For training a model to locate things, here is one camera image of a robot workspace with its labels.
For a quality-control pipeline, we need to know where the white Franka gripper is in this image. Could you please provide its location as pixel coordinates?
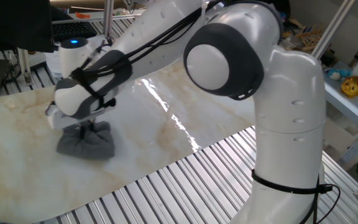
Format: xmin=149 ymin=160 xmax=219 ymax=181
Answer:
xmin=45 ymin=104 xmax=117 ymax=139

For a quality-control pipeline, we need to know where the grey cloth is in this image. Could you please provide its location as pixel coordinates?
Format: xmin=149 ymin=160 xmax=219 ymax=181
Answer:
xmin=56 ymin=121 xmax=116 ymax=161

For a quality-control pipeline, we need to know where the printed paper stack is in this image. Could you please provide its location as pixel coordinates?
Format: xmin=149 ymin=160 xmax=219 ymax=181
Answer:
xmin=44 ymin=46 xmax=62 ymax=79

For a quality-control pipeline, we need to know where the black keyboard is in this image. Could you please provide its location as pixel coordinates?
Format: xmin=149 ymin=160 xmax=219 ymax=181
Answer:
xmin=52 ymin=21 xmax=98 ymax=42

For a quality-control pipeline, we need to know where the black monitor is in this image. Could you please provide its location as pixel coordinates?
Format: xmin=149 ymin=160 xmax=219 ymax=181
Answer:
xmin=0 ymin=0 xmax=63 ymax=53

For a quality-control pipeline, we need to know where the wooden stick pile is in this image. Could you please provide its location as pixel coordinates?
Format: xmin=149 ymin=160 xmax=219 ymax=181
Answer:
xmin=286 ymin=18 xmax=323 ymax=53

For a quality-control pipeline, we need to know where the blue plush toy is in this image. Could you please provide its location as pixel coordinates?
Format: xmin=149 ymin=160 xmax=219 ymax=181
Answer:
xmin=327 ymin=67 xmax=352 ymax=82

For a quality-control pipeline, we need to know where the grey metal shelf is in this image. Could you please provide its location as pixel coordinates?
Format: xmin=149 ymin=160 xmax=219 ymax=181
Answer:
xmin=323 ymin=71 xmax=358 ymax=131

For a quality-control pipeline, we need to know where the yellow toy figure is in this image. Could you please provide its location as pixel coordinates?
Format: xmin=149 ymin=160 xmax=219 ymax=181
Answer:
xmin=340 ymin=75 xmax=358 ymax=100

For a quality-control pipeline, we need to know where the aluminium frame post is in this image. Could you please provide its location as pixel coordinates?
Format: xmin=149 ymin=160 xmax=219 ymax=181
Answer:
xmin=103 ymin=0 xmax=115 ymax=38
xmin=17 ymin=48 xmax=34 ymax=85
xmin=311 ymin=0 xmax=357 ymax=60

